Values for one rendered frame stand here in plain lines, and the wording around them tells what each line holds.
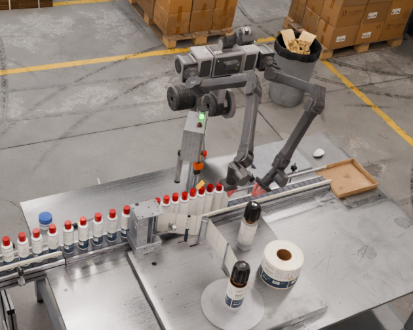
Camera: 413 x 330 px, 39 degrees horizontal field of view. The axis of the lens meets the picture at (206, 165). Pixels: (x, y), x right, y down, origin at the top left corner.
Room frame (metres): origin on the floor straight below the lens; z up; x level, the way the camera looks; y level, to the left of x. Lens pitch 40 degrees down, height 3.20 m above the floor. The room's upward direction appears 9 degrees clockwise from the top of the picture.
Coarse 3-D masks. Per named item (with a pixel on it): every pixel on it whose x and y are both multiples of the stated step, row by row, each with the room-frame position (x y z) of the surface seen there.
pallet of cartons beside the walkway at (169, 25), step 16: (128, 0) 6.53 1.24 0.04; (144, 0) 6.12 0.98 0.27; (160, 0) 5.80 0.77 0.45; (176, 0) 5.67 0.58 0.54; (192, 0) 5.80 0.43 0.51; (208, 0) 5.88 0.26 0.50; (224, 0) 5.97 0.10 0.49; (144, 16) 6.14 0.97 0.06; (160, 16) 5.77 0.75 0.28; (176, 16) 5.68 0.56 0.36; (192, 16) 5.78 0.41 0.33; (208, 16) 5.89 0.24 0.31; (224, 16) 6.00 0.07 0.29; (160, 32) 5.91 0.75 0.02; (176, 32) 5.69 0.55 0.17; (192, 32) 5.85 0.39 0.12; (208, 32) 5.91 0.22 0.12; (224, 32) 5.97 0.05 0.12
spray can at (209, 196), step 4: (208, 184) 2.36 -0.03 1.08; (208, 188) 2.34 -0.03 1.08; (212, 188) 2.34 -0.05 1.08; (208, 192) 2.33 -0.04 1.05; (212, 192) 2.34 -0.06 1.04; (208, 196) 2.32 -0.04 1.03; (212, 196) 2.34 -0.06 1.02; (208, 200) 2.33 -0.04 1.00; (204, 204) 2.33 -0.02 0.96; (208, 204) 2.33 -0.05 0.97; (204, 208) 2.33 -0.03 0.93; (208, 208) 2.33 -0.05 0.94; (204, 212) 2.33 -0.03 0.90; (208, 212) 2.33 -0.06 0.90
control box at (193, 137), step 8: (192, 112) 2.44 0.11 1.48; (192, 120) 2.37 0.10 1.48; (200, 120) 2.38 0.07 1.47; (184, 128) 2.29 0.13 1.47; (192, 128) 2.30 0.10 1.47; (200, 128) 2.31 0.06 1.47; (184, 136) 2.28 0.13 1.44; (192, 136) 2.28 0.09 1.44; (200, 136) 2.28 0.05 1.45; (184, 144) 2.28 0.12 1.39; (192, 144) 2.28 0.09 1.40; (200, 144) 2.28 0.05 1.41; (184, 152) 2.28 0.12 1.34; (192, 152) 2.28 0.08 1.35; (200, 152) 2.28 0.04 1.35; (192, 160) 2.28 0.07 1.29
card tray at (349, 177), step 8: (344, 160) 3.04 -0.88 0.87; (352, 160) 3.08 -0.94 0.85; (328, 168) 2.98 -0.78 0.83; (336, 168) 2.99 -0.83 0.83; (344, 168) 3.00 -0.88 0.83; (352, 168) 3.02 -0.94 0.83; (360, 168) 3.01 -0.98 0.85; (328, 176) 2.90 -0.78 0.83; (336, 176) 2.91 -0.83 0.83; (344, 176) 2.92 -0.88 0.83; (352, 176) 2.94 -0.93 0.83; (360, 176) 2.95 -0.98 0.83; (368, 176) 2.94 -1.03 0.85; (336, 184) 2.83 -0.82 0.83; (344, 184) 2.85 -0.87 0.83; (352, 184) 2.86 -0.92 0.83; (360, 184) 2.87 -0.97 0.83; (368, 184) 2.89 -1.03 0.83; (376, 184) 2.86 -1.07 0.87; (336, 192) 2.75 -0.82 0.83; (344, 192) 2.72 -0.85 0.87; (352, 192) 2.76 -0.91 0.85
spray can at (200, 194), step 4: (200, 188) 2.32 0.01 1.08; (204, 188) 2.32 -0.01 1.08; (196, 192) 2.32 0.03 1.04; (200, 192) 2.31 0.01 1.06; (204, 192) 2.32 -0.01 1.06; (200, 196) 2.30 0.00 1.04; (204, 196) 2.30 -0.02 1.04; (200, 200) 2.30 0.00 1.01; (204, 200) 2.31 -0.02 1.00; (196, 204) 2.30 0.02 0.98; (200, 204) 2.30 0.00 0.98; (196, 208) 2.30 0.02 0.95; (200, 208) 2.30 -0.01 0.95; (196, 212) 2.30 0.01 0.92; (200, 212) 2.30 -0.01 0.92
